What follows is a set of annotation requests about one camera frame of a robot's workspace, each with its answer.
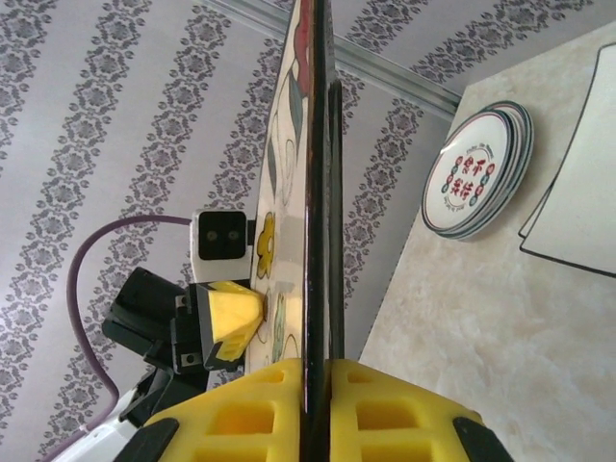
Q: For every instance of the round plate red green characters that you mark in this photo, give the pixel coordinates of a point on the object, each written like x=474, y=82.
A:
x=462, y=173

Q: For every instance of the round patterned plates stack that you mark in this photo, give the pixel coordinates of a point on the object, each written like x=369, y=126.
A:
x=520, y=142

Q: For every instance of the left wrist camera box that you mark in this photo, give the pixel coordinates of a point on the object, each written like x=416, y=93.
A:
x=223, y=236

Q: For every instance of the round plate blue rim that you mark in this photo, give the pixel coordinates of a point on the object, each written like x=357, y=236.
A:
x=525, y=142
x=530, y=142

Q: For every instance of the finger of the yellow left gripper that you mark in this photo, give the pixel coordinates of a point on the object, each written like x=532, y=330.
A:
x=231, y=313

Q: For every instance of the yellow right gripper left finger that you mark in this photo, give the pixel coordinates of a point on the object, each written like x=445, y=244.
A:
x=240, y=423

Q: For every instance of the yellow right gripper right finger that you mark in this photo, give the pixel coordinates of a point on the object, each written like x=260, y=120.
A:
x=394, y=423

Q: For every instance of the plain white square plate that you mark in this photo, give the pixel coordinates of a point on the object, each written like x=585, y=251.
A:
x=592, y=192
x=528, y=233

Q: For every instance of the floral square plate dark rim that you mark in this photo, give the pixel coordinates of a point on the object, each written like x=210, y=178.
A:
x=289, y=192

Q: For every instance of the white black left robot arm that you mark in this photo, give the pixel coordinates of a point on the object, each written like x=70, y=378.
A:
x=96, y=443

